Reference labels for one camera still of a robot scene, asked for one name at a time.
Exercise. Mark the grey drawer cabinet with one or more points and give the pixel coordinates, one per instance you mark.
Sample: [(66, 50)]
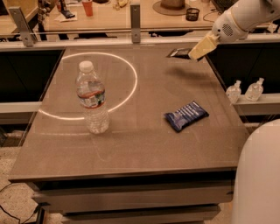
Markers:
[(158, 199)]

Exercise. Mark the blue rxbar blueberry packet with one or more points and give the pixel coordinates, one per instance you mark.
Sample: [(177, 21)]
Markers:
[(185, 116)]

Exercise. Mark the middle grey metal bracket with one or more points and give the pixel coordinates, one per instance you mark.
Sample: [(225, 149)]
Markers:
[(135, 23)]

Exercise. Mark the clear plastic water bottle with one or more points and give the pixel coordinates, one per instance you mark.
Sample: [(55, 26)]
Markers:
[(90, 91)]

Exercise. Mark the black mesh pen cup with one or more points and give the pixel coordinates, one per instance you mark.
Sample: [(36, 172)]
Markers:
[(192, 14)]

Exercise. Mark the orange plastic cup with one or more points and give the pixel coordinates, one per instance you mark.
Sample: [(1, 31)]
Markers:
[(88, 8)]

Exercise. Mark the tan brimmed hat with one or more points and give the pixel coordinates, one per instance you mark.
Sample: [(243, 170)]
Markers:
[(171, 7)]

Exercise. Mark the horizontal metal rail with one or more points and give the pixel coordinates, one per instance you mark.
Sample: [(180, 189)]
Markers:
[(15, 31)]

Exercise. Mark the small clear sanitizer bottle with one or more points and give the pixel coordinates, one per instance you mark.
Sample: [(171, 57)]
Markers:
[(233, 92)]

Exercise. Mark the grey metal bracket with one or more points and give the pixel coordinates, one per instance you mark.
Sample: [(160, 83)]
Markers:
[(135, 23), (24, 29)]

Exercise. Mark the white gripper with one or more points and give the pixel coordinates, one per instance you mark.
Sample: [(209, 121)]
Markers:
[(225, 29)]

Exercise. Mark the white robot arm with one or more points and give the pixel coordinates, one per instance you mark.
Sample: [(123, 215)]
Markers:
[(257, 183)]

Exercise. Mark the left grey metal bracket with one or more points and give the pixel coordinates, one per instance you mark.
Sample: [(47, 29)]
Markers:
[(24, 29)]

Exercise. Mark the black computer keyboard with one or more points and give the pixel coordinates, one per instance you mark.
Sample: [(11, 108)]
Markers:
[(223, 5)]

